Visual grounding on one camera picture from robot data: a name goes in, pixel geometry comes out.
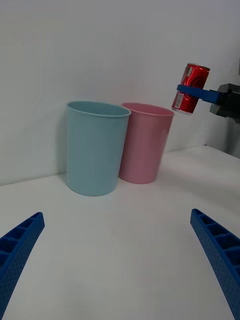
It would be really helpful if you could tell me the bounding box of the pink plastic bin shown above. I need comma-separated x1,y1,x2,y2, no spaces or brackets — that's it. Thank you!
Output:
118,102,175,185

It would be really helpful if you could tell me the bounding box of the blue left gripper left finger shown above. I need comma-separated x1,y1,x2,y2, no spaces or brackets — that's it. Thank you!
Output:
0,211,46,320

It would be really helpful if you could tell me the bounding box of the red drink can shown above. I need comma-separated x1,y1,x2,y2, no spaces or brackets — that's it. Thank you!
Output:
171,63,211,115

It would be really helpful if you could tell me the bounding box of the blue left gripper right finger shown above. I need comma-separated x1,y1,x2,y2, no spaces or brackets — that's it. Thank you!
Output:
190,208,240,320

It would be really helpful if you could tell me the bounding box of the pale blue plastic bin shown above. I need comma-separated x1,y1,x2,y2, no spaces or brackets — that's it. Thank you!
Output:
66,100,132,197

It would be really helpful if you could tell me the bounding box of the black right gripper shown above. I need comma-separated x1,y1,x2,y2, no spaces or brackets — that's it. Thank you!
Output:
176,83,240,119

